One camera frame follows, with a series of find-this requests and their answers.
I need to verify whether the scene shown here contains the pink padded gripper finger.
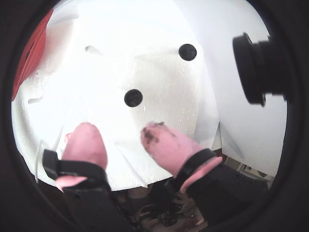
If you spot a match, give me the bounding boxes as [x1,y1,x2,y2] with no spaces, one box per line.
[42,122,136,232]
[140,122,268,224]

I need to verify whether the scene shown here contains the blueberry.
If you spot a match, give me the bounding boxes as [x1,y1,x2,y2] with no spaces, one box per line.
[178,43,197,61]
[124,88,143,108]

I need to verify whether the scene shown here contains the red collapsible cup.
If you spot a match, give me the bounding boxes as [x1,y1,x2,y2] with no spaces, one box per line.
[12,9,55,102]

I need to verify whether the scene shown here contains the white foam board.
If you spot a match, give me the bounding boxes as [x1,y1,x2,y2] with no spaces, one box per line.
[11,0,219,191]

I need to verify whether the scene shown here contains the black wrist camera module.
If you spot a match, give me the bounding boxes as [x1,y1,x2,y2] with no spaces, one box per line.
[232,32,290,107]

